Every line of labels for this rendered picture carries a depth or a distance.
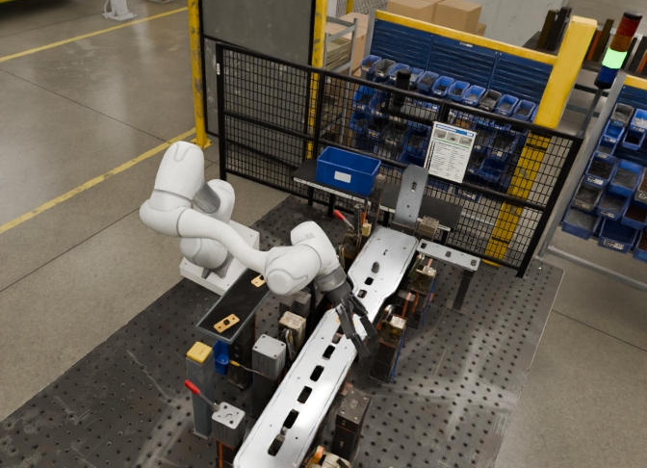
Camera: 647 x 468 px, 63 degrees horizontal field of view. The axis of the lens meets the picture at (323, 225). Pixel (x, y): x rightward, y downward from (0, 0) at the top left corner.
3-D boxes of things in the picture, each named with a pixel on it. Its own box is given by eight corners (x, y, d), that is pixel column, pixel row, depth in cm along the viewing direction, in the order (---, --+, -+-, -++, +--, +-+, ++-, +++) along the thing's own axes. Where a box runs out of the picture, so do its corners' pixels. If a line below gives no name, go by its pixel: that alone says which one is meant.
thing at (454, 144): (462, 185, 268) (478, 131, 249) (420, 172, 274) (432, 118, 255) (463, 183, 269) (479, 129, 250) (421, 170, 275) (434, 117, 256)
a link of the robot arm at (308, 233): (319, 268, 167) (300, 285, 155) (294, 225, 165) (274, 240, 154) (346, 255, 161) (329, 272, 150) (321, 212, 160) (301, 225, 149)
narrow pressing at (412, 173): (414, 228, 259) (429, 169, 239) (392, 221, 263) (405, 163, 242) (415, 227, 260) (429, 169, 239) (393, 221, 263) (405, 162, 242)
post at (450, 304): (466, 315, 257) (481, 272, 240) (444, 307, 260) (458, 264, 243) (468, 307, 262) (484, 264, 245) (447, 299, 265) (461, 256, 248)
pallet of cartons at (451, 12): (432, 112, 604) (454, 18, 540) (373, 91, 637) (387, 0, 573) (472, 83, 686) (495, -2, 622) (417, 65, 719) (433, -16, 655)
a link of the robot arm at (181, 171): (195, 225, 249) (209, 181, 253) (228, 234, 249) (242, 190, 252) (142, 189, 173) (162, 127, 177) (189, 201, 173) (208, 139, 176)
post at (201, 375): (208, 441, 195) (202, 367, 168) (192, 432, 197) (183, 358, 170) (219, 425, 200) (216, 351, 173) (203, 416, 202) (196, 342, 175)
